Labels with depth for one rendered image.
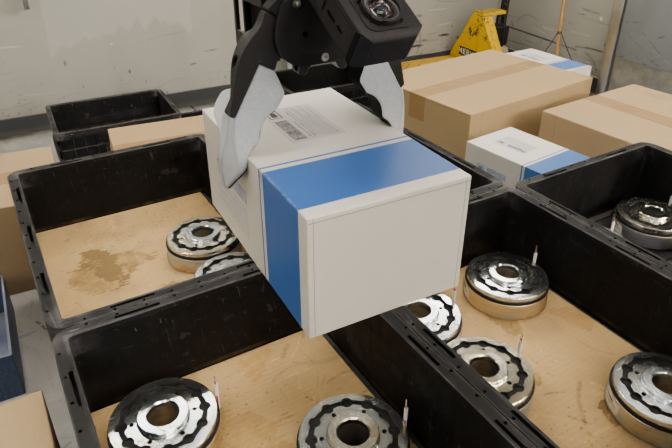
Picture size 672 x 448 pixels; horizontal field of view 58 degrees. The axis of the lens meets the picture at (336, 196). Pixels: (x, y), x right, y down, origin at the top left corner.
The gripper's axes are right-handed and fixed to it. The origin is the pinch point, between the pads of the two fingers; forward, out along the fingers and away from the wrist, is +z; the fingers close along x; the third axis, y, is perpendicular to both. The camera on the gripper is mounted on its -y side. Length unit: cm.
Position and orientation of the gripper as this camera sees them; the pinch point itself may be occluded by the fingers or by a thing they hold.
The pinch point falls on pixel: (321, 171)
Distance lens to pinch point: 46.1
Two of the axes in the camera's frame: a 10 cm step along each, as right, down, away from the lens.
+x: -8.8, 2.3, -4.1
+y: -4.7, -4.2, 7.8
